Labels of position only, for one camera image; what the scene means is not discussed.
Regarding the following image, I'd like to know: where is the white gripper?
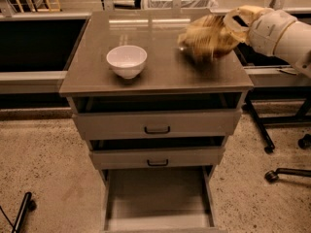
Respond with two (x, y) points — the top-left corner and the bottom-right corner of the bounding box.
(224, 5), (297, 56)

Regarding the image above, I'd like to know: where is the brown chip bag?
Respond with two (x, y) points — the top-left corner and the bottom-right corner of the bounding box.
(178, 15), (239, 62)

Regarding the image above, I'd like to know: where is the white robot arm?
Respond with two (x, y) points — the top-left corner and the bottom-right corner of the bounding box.
(224, 5), (311, 78)

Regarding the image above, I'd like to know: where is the grey top drawer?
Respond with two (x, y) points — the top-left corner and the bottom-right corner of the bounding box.
(71, 92), (243, 141)

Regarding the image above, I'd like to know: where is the grey drawer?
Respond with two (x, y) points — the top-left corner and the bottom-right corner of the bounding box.
(100, 166), (227, 233)
(71, 92), (243, 141)
(89, 136), (227, 170)

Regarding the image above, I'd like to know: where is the grey drawer cabinet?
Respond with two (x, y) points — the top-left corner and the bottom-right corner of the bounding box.
(58, 9), (255, 233)

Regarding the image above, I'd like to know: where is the grey middle drawer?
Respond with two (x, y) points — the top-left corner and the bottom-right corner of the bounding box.
(89, 136), (227, 170)

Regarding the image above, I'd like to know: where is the grey bottom drawer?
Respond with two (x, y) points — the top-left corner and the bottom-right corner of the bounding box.
(100, 166), (227, 233)

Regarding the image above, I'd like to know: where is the white ceramic bowl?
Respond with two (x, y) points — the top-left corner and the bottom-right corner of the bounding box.
(106, 45), (148, 79)

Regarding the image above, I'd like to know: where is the black caster wheel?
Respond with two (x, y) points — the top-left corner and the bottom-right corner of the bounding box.
(297, 134), (311, 150)

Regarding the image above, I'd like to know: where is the black chair leg with caster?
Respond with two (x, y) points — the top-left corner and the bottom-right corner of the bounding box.
(264, 168), (311, 183)

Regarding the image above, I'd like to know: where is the black stand leg left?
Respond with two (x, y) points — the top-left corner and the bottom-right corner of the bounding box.
(11, 192), (37, 233)

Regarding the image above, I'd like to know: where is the white wire basket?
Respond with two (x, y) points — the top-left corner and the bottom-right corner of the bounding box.
(141, 0), (219, 10)

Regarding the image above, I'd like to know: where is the black table leg frame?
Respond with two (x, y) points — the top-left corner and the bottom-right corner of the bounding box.
(245, 97), (311, 154)

